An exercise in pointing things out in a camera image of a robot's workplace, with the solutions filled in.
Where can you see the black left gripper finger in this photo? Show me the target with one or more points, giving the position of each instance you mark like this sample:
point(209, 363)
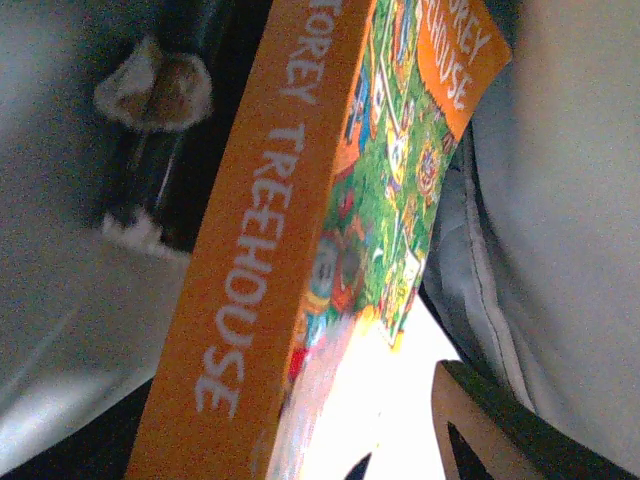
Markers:
point(484, 433)

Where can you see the navy blue student backpack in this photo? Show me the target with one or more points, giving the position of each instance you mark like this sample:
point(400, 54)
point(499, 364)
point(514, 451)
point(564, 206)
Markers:
point(556, 141)

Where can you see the orange green paperback book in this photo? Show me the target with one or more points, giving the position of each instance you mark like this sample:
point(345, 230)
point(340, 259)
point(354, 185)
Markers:
point(320, 218)

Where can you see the dark blue Wuthering Heights book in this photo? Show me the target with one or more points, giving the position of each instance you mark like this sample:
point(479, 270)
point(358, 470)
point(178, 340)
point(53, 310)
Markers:
point(175, 97)

